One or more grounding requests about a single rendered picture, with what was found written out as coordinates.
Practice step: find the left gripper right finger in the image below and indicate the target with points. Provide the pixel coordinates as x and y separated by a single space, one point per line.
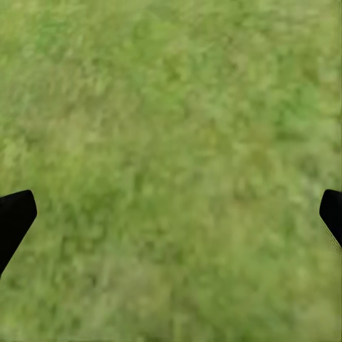
331 212

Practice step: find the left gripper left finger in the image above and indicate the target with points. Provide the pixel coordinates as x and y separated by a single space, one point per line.
17 213

